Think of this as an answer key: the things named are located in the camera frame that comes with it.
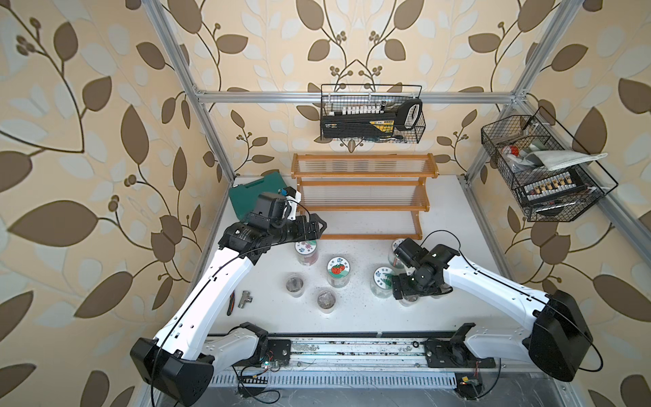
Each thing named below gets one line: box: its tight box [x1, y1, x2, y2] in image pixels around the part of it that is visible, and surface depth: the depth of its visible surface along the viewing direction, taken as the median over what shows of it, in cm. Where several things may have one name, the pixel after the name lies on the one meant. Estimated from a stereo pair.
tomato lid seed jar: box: [326, 256, 351, 289], surface depth 85 cm
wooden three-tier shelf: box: [290, 152, 440, 241], surface depth 113 cm
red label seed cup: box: [317, 289, 337, 314], surface depth 81 cm
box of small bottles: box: [522, 169, 589, 205], surface depth 69 cm
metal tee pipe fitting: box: [237, 289, 253, 309], surface depth 86 cm
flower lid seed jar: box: [294, 240, 319, 267], surface depth 90 cm
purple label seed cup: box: [283, 271, 307, 298], surface depth 84 cm
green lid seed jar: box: [370, 266, 395, 299], surface depth 83 cm
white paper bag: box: [524, 150, 609, 171], surface depth 63 cm
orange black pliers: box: [226, 290, 236, 317], surface depth 84 cm
